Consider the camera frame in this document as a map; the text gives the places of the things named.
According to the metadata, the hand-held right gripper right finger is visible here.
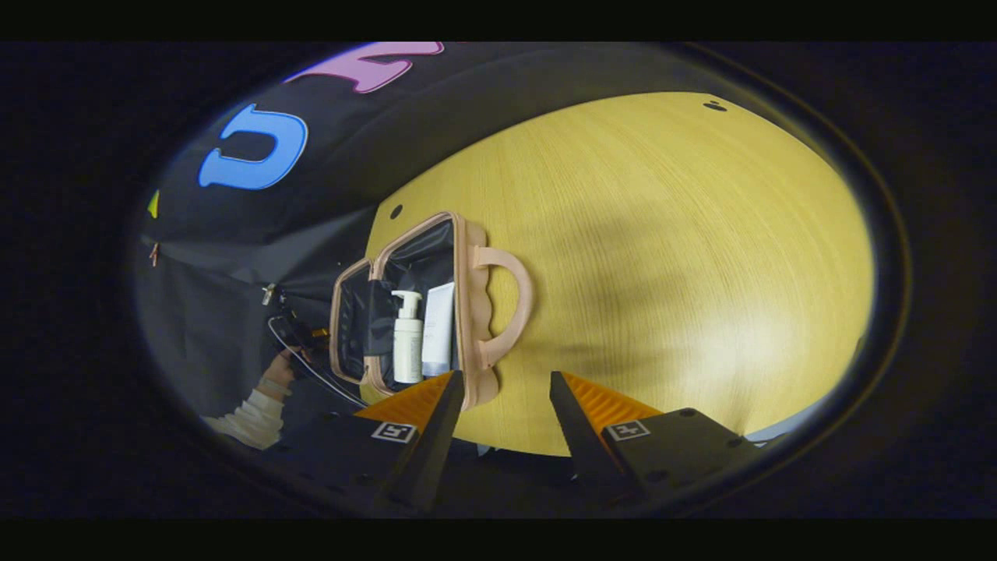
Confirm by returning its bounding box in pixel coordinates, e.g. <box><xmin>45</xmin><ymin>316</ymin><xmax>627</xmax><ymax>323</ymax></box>
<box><xmin>549</xmin><ymin>370</ymin><xmax>768</xmax><ymax>507</ymax></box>

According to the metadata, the white tube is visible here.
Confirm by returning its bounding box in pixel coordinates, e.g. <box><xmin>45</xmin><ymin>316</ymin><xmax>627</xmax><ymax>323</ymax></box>
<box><xmin>421</xmin><ymin>282</ymin><xmax>456</xmax><ymax>378</ymax></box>

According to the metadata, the pink suitcase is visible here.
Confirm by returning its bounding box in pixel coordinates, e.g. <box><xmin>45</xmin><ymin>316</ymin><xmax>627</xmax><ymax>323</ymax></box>
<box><xmin>329</xmin><ymin>210</ymin><xmax>534</xmax><ymax>411</ymax></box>

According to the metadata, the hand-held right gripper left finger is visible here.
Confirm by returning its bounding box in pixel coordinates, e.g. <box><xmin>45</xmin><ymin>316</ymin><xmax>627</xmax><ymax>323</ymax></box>
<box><xmin>273</xmin><ymin>370</ymin><xmax>466</xmax><ymax>513</ymax></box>

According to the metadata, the white pump bottle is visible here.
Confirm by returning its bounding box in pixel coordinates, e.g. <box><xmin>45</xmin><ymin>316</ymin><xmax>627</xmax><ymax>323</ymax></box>
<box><xmin>391</xmin><ymin>290</ymin><xmax>425</xmax><ymax>384</ymax></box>

